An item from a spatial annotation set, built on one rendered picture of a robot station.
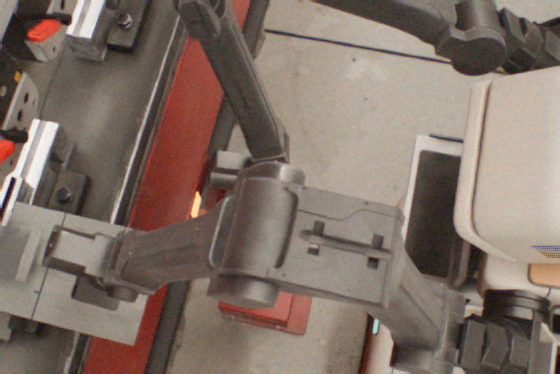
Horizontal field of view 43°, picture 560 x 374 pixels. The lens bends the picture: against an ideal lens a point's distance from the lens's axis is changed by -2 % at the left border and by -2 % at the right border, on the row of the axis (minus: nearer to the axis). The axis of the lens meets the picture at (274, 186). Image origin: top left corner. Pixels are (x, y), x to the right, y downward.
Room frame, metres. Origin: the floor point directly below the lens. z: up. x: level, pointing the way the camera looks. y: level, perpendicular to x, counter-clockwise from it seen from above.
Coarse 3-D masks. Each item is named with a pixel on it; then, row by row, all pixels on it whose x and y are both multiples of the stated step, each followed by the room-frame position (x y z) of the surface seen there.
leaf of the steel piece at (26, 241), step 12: (0, 228) 0.37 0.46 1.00; (12, 228) 0.36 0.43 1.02; (36, 228) 0.35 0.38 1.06; (0, 240) 0.35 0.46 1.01; (12, 240) 0.34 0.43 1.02; (24, 240) 0.34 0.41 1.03; (36, 240) 0.33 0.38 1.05; (0, 252) 0.33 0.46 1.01; (12, 252) 0.32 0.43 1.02; (24, 252) 0.31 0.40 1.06; (0, 264) 0.31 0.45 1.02; (12, 264) 0.30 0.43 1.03; (24, 264) 0.29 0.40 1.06; (0, 276) 0.29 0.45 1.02; (12, 276) 0.28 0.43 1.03; (24, 276) 0.27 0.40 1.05
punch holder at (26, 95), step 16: (0, 48) 0.55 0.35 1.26; (0, 64) 0.53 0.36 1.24; (16, 64) 0.55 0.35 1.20; (0, 80) 0.52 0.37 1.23; (0, 96) 0.50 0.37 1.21; (16, 96) 0.52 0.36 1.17; (32, 96) 0.54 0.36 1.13; (0, 112) 0.48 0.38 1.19; (16, 112) 0.50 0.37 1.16; (32, 112) 0.52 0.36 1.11; (0, 128) 0.47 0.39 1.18; (16, 128) 0.48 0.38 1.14; (16, 144) 0.46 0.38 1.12; (16, 160) 0.44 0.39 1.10
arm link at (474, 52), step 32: (320, 0) 0.52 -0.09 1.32; (352, 0) 0.51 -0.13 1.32; (384, 0) 0.51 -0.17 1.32; (416, 0) 0.51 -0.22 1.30; (448, 0) 0.51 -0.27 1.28; (480, 0) 0.52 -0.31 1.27; (416, 32) 0.48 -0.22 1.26; (448, 32) 0.46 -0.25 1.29; (480, 32) 0.46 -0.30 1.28; (480, 64) 0.44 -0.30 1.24
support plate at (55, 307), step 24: (24, 216) 0.39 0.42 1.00; (48, 216) 0.38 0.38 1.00; (72, 216) 0.38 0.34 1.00; (0, 288) 0.27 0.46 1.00; (24, 288) 0.27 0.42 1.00; (48, 288) 0.26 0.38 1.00; (72, 288) 0.26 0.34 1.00; (24, 312) 0.23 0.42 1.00; (48, 312) 0.22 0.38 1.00; (72, 312) 0.22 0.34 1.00; (96, 312) 0.21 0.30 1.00; (120, 312) 0.21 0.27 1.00; (120, 336) 0.17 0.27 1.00
